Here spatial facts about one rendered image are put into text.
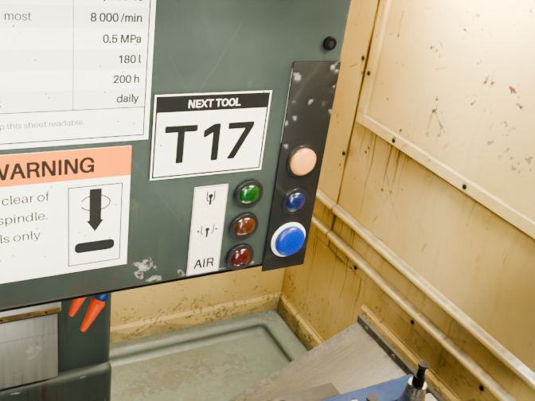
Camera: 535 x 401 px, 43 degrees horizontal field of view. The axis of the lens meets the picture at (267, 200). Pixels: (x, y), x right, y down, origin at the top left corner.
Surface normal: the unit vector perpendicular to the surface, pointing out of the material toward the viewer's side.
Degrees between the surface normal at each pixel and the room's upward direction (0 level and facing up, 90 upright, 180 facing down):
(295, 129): 90
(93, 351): 90
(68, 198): 90
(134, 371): 0
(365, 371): 24
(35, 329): 90
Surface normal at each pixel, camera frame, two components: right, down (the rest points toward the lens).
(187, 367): 0.13, -0.88
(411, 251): -0.88, 0.11
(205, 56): 0.47, 0.46
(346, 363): -0.24, -0.76
